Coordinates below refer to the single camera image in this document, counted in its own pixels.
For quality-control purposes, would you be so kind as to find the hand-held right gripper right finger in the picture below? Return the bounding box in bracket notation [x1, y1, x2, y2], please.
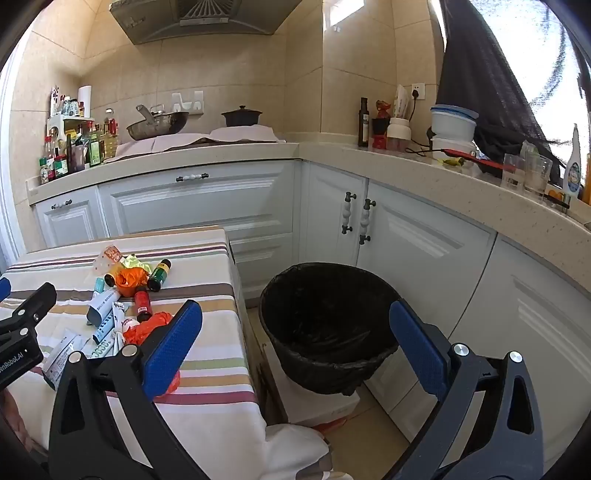
[383, 299, 546, 480]

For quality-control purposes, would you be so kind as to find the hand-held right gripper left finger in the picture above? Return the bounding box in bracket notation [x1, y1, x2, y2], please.
[48, 299, 218, 480]

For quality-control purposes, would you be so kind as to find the red plastic bag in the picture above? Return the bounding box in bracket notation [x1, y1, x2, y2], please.
[124, 311, 182, 400]

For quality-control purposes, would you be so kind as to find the small red bottle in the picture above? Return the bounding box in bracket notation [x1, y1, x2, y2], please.
[134, 286, 153, 323]

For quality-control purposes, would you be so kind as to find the white blue-print medicine box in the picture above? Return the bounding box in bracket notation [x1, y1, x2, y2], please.
[85, 288, 122, 326]

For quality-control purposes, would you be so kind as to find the small green bottle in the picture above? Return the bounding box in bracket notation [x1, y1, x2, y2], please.
[147, 259, 172, 292]

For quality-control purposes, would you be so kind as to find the orange plastic bag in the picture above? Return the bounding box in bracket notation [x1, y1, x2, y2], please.
[115, 268, 151, 298]

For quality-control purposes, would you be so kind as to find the orange dotted clear wrapper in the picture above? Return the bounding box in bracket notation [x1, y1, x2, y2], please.
[92, 244, 123, 278]

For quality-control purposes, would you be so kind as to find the yellow foil wrapper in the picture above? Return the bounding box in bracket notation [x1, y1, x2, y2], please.
[117, 255, 155, 275]

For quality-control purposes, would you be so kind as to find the black trash bin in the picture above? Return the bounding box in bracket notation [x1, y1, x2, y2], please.
[259, 262, 402, 397]

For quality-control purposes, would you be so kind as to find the striped tablecloth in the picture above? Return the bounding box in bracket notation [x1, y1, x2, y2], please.
[0, 225, 333, 480]

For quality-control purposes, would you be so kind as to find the cluster of condiment bottles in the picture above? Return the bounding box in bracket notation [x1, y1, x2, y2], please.
[38, 85, 121, 185]

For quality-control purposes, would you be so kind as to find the white spice rack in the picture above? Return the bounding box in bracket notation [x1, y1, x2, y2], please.
[46, 117, 95, 134]

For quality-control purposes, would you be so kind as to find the beige stone countertop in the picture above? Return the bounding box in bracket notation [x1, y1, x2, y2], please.
[25, 141, 591, 278]

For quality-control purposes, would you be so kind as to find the clear drinking glass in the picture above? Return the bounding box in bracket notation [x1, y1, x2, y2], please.
[501, 154, 527, 188]
[524, 152, 552, 195]

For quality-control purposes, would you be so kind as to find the white food container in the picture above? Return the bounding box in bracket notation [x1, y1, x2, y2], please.
[431, 136, 476, 160]

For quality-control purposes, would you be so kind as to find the white stove cover cloth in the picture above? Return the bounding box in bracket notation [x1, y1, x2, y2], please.
[113, 124, 287, 155]

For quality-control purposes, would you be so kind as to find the dark metal wok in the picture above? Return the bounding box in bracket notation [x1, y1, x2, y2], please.
[126, 104, 190, 141]

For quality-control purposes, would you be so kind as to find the white canister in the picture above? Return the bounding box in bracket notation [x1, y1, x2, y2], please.
[387, 117, 413, 153]

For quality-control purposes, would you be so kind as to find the red black ornament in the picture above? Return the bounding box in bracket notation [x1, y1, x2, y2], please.
[372, 99, 393, 149]

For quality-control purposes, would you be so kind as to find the dark oil bottle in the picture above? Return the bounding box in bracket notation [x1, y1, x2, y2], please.
[358, 97, 370, 148]

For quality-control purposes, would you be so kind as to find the black lidded pot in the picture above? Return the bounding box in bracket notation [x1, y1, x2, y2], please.
[221, 105, 263, 127]

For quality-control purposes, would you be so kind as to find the black curtain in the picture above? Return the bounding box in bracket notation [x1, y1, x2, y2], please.
[434, 0, 568, 178]

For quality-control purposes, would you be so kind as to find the grey range hood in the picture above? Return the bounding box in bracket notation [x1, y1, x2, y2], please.
[110, 0, 289, 45]

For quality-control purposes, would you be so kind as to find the white door frame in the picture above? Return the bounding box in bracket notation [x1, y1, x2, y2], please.
[0, 46, 28, 273]

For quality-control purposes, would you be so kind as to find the white ceramic door handle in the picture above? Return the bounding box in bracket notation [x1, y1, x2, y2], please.
[359, 198, 376, 244]
[341, 191, 357, 234]

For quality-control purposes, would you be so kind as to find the red-handled tool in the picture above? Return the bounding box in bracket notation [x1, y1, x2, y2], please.
[441, 148, 506, 171]

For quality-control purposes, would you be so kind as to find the black power cable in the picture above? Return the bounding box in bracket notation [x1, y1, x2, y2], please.
[405, 95, 444, 160]

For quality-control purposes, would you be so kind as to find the white wall holder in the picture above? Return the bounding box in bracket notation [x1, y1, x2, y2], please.
[172, 91, 205, 114]

